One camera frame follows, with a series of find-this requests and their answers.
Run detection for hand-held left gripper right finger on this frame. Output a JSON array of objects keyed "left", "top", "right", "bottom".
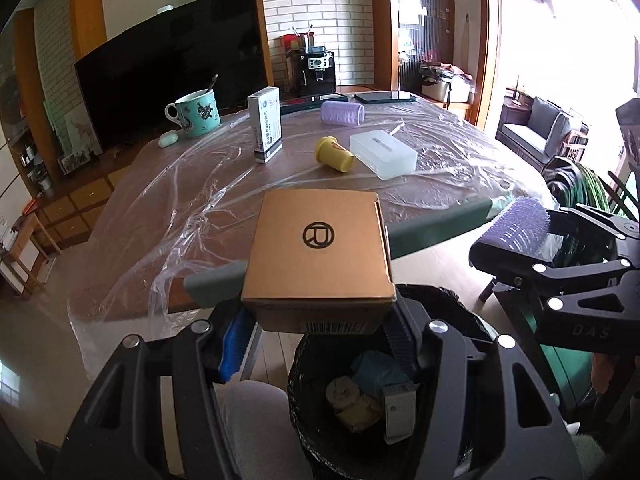
[{"left": 382, "top": 285, "right": 583, "bottom": 480}]

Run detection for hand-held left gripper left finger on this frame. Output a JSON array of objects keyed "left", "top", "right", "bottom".
[{"left": 62, "top": 305, "right": 261, "bottom": 480}]

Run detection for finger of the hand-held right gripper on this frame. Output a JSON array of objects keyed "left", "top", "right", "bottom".
[
  {"left": 469, "top": 240, "right": 640, "bottom": 356},
  {"left": 547, "top": 203, "right": 640, "bottom": 261}
]

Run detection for teal packet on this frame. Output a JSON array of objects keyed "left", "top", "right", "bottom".
[{"left": 350, "top": 350, "right": 418, "bottom": 401}]

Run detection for purple hair roller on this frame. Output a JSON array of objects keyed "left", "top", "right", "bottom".
[
  {"left": 320, "top": 100, "right": 367, "bottom": 125},
  {"left": 480, "top": 196, "right": 551, "bottom": 261}
]

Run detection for black trash bin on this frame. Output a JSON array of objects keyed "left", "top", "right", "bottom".
[{"left": 286, "top": 284, "right": 501, "bottom": 480}]

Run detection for brown cardboard box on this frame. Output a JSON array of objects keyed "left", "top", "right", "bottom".
[{"left": 241, "top": 189, "right": 397, "bottom": 336}]

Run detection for green and dark clothes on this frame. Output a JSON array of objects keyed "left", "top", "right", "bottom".
[{"left": 545, "top": 162, "right": 616, "bottom": 261}]

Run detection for small white carton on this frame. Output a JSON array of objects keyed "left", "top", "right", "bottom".
[{"left": 382, "top": 382, "right": 418, "bottom": 446}]

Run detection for crumpled beige paper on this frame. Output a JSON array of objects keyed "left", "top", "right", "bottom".
[{"left": 326, "top": 376, "right": 362, "bottom": 407}]

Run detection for crumpled yellow paper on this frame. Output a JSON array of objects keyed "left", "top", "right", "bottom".
[{"left": 335, "top": 395, "right": 386, "bottom": 433}]

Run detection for grey armchair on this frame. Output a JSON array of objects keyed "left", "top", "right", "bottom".
[{"left": 496, "top": 96, "right": 588, "bottom": 171}]

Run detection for clear plastic table sheet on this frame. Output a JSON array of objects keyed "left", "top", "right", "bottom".
[{"left": 67, "top": 91, "right": 551, "bottom": 381}]

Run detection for translucent plastic box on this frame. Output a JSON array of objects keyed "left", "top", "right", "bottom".
[{"left": 349, "top": 129, "right": 418, "bottom": 181}]

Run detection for beige bag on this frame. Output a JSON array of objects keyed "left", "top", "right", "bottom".
[{"left": 419, "top": 60, "right": 476, "bottom": 108}]

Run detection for yellow plastic cup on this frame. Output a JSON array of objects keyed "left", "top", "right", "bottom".
[{"left": 314, "top": 136, "right": 356, "bottom": 173}]

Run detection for dark smartphone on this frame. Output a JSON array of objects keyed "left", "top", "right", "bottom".
[{"left": 354, "top": 90, "right": 417, "bottom": 106}]

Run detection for small wooden stool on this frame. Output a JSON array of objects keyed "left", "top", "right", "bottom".
[{"left": 2, "top": 215, "right": 61, "bottom": 296}]

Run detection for white medicine box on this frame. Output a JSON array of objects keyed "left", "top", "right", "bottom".
[{"left": 247, "top": 86, "right": 282, "bottom": 165}]

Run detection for turquoise butterfly mug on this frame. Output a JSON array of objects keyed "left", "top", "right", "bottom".
[{"left": 165, "top": 89, "right": 222, "bottom": 140}]

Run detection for floral card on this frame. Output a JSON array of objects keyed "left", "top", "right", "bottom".
[{"left": 59, "top": 152, "right": 98, "bottom": 173}]

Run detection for black coffee machine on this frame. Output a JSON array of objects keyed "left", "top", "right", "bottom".
[{"left": 287, "top": 46, "right": 337, "bottom": 98}]

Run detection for deer picture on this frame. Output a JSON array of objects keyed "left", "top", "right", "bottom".
[{"left": 42, "top": 105, "right": 103, "bottom": 158}]

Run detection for black flat television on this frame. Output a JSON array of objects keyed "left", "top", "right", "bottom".
[{"left": 74, "top": 0, "right": 271, "bottom": 156}]

